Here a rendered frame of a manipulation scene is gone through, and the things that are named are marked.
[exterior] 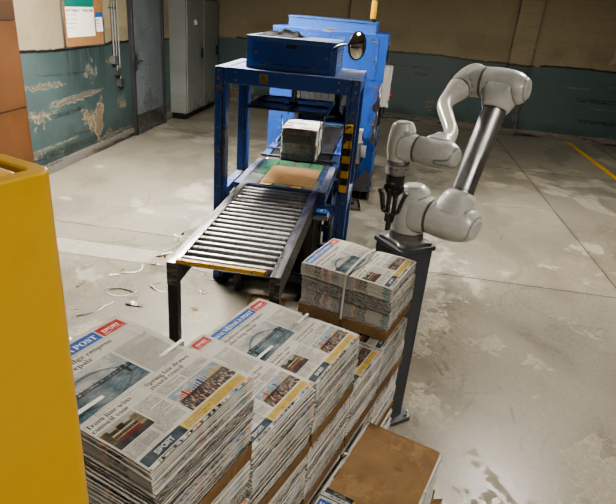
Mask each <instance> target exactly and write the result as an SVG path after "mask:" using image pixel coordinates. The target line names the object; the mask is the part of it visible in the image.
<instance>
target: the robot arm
mask: <svg viewBox="0 0 616 504"><path fill-rule="evenodd" d="M531 90H532V81H531V79H530V78H529V77H527V76H526V75H525V74H524V73H522V72H520V71H517V70H514V69H509V68H503V67H489V66H484V65H482V64H479V63H474V64H470V65H468V66H466V67H464V68H463V69H461V70H460V71H459V72H458V73H457V74H456V75H454V77H453V78H452V79H451V81H450V82H449V83H448V85H447V87H446V89H445V90H444V92H443V93H442V95H441V96H440V98H439V100H438V103H437V112H438V116H439V119H440V121H441V124H442V127H443V130H444V132H437V133H435V134H432V135H428V136H427V137H424V136H420V135H418V134H416V127H415V125H414V123H413V122H412V121H407V120H398V121H396V122H394V123H393V125H392V127H391V130H390V133H389V137H388V142H387V161H386V169H385V172H386V173H387V174H386V181H385V184H384V186H383V187H380V188H378V192H379V194H380V206H381V211H382V212H384V213H385V216H384V221H386V224H385V230H387V231H388V230H389V232H381V233H379V237H381V238H384V239H385V240H387V241H388V242H390V243H391V244H393V245H394V246H396V247H397V248H398V249H399V250H402V251H404V250H407V249H412V248H418V247H425V246H432V242H431V241H429V240H427V239H425V238H424V237H423V235H424V233H427V234H429V235H432V236H434V237H437V238H439V239H443V240H446V241H450V242H468V241H471V240H474V239H475V238H476V237H477V235H478V234H479V232H480V230H481V226H482V219H481V216H480V214H479V212H477V211H476V208H477V201H476V199H475V197H474V193H475V191H476V188H477V186H478V183H479V181H480V178H481V176H482V173H483V170H484V168H485V165H486V163H487V160H488V158H489V155H490V153H491V150H492V148H493V146H494V143H495V141H496V138H497V136H498V133H499V130H500V128H501V125H502V123H503V120H504V118H505V115H507V114H508V113H509V112H510V111H511V110H512V109H513V108H514V107H515V106H516V105H520V104H522V103H524V102H525V101H526V100H527V99H528V98H529V96H530V94H531ZM466 97H478V98H481V106H482V110H481V112H480V115H479V117H478V120H477V122H476V125H475V128H474V130H473V133H472V135H471V138H470V140H469V143H468V146H467V148H466V151H465V153H464V156H463V158H462V161H461V164H460V166H459V169H458V171H457V174H456V176H455V179H454V181H453V184H452V187H451V188H450V189H447V190H446V191H444V192H443V194H442V195H441V196H440V197H439V199H438V200H436V199H435V198H434V197H433V196H431V191H430V189H429V188H428V187H427V186H425V185H424V184H422V183H418V182H408V183H405V184H404V182H405V176H406V175H407V174H408V169H409V164H410V162H415V163H418V164H420V165H423V166H426V167H430V168H434V169H441V170H447V169H452V168H454V167H455V166H457V165H458V164H459V162H460V160H461V157H462V153H461V149H460V148H459V147H458V146H457V145H456V144H455V141H456V139H457V136H458V126H457V123H456V120H455V116H454V113H453V110H452V106H453V105H455V104H456V103H458V102H460V101H461V100H463V99H465V98H466ZM384 189H385V190H384ZM384 191H386V193H387V201H386V207H385V195H384ZM392 197H393V202H392V209H391V213H390V205H391V199H392Z"/></svg>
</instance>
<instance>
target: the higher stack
mask: <svg viewBox="0 0 616 504"><path fill-rule="evenodd" d="M69 342H70V350H71V358H72V366H73V374H74V383H75V391H76V399H77V407H78V415H79V424H80V432H81V440H82V448H83V456H84V465H85V473H86V481H87V489H88V497H89V504H198V503H199V502H200V501H201V500H202V499H203V498H204V497H205V496H206V494H207V493H208V492H209V491H210V490H211V489H212V488H213V487H214V485H215V484H216V483H217V482H218V481H219V480H220V479H221V477H222V476H223V475H224V474H225V473H226V472H227V471H228V469H229V468H230V467H231V466H232V465H233V464H234V463H235V461H236V460H237V459H238V458H239V457H240V456H241V455H242V453H243V452H244V451H245V450H246V449H247V448H248V447H249V446H250V442H251V441H250V440H251V439H250V438H251V435H250V434H251V432H252V431H251V430H252V429H251V428H252V426H253V425H251V424H252V422H251V421H252V420H253V417H254V416H253V415H254V414H255V411H254V410H253V409H254V399H255V396H253V390H254V388H253V384H254V382H253V380H252V379H253V376H252V375H250V374H248V373H246V372H244V371H242V370H240V369H238V368H236V367H234V366H232V365H230V364H228V363H225V362H223V361H221V360H219V359H216V358H214V357H212V356H209V355H207V354H205V353H202V352H200V351H197V350H195V349H192V348H188V347H185V346H184V340H182V339H180V340H179V341H177V342H176V343H175V342H174V341H172V340H171V339H169V338H167V337H165V336H163V335H161V334H159V333H157V332H155V331H153V330H151V329H148V328H146V327H144V326H142V325H140V324H137V323H135V322H132V321H130V320H128V319H125V318H122V317H120V316H117V315H116V316H114V317H112V318H110V319H109V320H107V321H105V322H103V323H101V324H99V325H97V326H95V327H93V328H91V329H89V330H88V331H86V332H84V333H82V334H80V335H79V336H77V337H75V338H73V339H71V340H70V341H69ZM179 344H181V345H179ZM249 464H250V461H248V462H247V463H246V464H245V465H244V467H243V468H242V469H241V470H240V471H239V472H238V473H237V475H236V476H235V477H234V478H233V479H232V480H231V481H230V483H229V484H228V485H227V486H226V487H225V488H224V489H223V491H222V492H221V493H220V494H219V495H218V496H217V497H216V499H215V500H214V501H213V502H212V503H211V504H249V503H248V502H249V500H248V499H246V496H247V494H246V493H247V492H246V491H247V490H248V488H247V485H248V483H247V481H248V480H249V473H250V471H249V470H250V468H251V466H250V465H249Z"/></svg>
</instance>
